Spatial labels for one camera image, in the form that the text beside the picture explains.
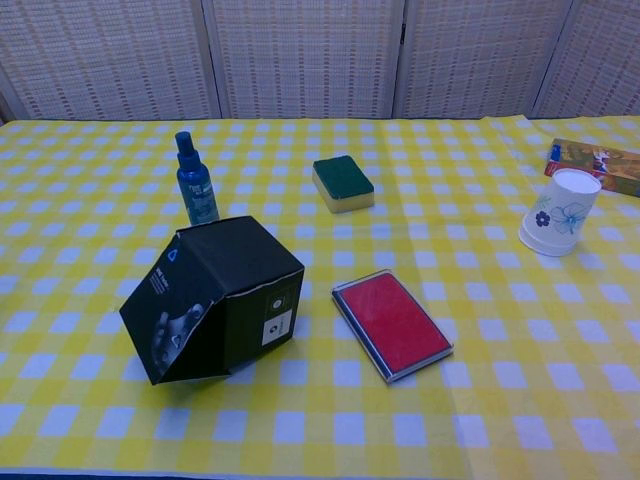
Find floral white paper cup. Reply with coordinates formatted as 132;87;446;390
518;225;577;258
519;168;603;253

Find green yellow scrub sponge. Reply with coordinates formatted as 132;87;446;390
312;155;376;215

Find black cardboard box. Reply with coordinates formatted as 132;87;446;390
118;215;306;386

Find red flat case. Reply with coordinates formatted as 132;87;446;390
331;269;455;385

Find blue spray bottle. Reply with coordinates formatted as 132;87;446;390
174;131;222;226

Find woven folding screen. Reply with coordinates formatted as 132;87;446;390
0;0;640;122

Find yellow white checkered tablecloth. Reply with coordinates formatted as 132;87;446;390
0;115;640;480

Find colourful printed carton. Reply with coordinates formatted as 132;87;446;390
543;138;640;198

